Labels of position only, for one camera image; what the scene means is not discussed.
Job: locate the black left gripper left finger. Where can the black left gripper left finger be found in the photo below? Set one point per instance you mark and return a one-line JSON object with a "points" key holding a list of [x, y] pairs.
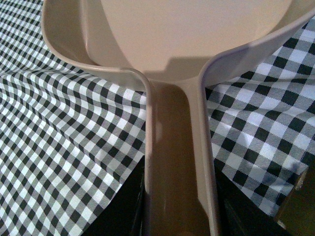
{"points": [[123, 215]]}

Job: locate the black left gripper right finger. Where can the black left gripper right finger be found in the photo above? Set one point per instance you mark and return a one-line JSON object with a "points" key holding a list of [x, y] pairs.
{"points": [[239, 216]]}

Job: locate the beige plastic dustpan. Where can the beige plastic dustpan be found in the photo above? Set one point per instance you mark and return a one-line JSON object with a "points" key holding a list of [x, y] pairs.
{"points": [[172, 50]]}

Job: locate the black white checkered cloth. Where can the black white checkered cloth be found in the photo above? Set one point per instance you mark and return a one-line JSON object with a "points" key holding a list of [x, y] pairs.
{"points": [[69, 140]]}

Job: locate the wooden bed frame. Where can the wooden bed frame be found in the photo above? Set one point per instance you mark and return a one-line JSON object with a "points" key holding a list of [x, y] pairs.
{"points": [[297, 213]]}

